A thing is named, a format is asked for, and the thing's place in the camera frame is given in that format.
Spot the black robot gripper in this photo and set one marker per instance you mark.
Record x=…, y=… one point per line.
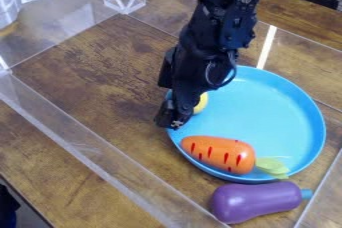
x=197, y=66

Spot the orange toy carrot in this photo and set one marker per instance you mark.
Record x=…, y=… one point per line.
x=231, y=156

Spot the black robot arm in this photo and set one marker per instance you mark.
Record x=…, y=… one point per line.
x=225, y=22

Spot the blue round plastic tray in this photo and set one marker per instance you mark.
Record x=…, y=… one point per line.
x=263, y=110

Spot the yellow toy lemon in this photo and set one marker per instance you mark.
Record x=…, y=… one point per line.
x=202, y=103

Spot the purple toy eggplant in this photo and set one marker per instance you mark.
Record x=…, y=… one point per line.
x=238, y=202

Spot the clear acrylic enclosure wall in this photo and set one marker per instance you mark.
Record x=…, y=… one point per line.
x=82, y=152

